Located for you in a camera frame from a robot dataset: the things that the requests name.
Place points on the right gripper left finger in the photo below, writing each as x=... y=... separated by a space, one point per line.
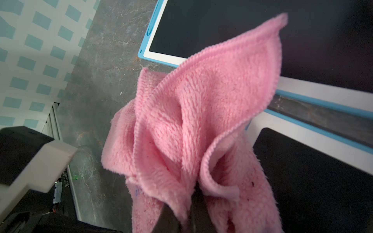
x=167 y=222

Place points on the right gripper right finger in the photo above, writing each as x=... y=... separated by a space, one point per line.
x=200 y=221

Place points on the pink cleaning cloth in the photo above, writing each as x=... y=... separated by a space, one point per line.
x=188 y=126

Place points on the blue front drawing tablet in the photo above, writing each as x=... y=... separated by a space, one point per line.
x=322 y=182

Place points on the blue drawing tablet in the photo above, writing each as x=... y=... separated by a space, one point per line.
x=327 y=46
x=322 y=182

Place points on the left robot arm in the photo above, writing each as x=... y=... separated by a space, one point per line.
x=32 y=164

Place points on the blue rear drawing tablet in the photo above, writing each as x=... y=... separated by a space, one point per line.
x=327 y=46

